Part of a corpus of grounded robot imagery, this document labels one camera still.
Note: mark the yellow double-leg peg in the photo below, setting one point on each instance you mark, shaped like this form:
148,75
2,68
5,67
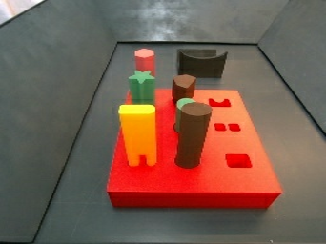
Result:
140,133

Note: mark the black regrasp stand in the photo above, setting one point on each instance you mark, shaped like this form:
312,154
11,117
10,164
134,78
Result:
201,63

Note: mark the dark brown round peg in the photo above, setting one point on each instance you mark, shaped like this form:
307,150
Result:
194,123

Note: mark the green-topped brown peg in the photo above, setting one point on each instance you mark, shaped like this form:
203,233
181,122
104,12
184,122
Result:
181,103

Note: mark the brown pentagon peg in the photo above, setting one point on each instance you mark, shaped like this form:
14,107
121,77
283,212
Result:
184,86

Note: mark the green star peg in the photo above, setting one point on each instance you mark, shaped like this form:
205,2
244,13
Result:
142,86

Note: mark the red hexagon peg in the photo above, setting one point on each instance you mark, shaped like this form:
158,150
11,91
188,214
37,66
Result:
145,60

